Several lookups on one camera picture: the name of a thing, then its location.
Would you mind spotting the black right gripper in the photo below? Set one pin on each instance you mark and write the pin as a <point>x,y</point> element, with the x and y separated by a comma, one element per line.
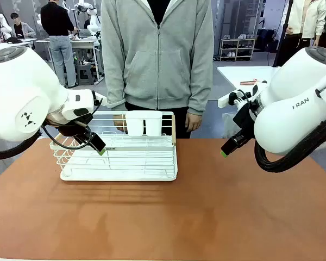
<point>245,119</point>

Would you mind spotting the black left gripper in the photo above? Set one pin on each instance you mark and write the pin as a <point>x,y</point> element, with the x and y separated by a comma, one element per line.
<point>70,127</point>

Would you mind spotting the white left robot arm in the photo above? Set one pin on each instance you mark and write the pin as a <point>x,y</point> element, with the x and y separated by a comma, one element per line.
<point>21,89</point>

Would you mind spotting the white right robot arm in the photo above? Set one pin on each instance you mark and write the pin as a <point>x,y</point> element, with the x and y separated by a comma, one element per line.
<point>290,114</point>

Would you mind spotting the person's right forearm grey sleeve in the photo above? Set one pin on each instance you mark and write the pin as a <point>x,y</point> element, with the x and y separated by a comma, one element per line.
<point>112,87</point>

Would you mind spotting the person's left forearm grey sleeve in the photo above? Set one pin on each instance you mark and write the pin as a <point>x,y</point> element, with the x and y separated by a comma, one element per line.
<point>202,87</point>

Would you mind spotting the person's right hand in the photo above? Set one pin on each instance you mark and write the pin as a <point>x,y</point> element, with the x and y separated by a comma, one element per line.
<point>120,123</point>

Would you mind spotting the person's left hand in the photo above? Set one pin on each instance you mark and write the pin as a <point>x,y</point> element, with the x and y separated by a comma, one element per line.
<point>193,121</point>

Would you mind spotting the white plastic bag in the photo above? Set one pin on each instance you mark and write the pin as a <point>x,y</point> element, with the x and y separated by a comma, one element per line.
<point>229,125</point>

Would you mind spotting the white double utensil holder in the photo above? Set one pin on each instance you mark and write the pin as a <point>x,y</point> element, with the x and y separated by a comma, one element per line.
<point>142,122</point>

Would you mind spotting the red flat object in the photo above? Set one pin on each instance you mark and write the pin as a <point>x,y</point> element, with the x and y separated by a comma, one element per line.
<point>248,82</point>

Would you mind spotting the grey plastic stool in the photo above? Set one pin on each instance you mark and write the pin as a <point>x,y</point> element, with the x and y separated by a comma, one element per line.
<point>84,73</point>

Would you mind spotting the white side table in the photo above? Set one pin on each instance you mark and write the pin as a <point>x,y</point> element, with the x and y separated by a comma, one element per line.
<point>241,73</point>

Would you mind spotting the wooden shoe rack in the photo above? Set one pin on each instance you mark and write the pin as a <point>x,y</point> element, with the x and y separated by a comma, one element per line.
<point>237,49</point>

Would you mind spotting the grey background work table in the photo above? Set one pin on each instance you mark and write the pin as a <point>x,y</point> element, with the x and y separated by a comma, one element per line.
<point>84,42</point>

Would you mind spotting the black suitcase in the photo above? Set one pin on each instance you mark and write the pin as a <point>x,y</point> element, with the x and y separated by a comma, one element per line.
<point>266,39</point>

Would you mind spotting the person in grey hoodie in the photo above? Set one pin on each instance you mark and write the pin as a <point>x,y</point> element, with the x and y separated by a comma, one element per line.
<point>157,54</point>

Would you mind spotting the black tripod pole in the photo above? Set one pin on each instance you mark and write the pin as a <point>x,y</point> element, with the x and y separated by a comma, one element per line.
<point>284,32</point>

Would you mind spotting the person in black top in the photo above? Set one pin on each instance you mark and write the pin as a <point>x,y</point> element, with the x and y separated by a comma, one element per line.
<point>57,21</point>

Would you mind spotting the seated person with black hair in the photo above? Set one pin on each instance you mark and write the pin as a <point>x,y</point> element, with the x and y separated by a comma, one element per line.
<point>21,28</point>

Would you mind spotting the person in white jacket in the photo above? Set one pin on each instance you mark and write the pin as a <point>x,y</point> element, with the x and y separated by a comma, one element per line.
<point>304,21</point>

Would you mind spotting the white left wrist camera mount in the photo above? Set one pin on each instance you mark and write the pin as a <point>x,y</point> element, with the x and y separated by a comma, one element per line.
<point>78,102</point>

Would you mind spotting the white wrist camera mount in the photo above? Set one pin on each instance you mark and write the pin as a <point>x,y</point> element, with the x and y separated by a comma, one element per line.
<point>224,100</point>
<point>78,102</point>

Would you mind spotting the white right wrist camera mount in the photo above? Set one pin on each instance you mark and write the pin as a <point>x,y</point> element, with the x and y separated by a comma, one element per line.
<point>224,100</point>

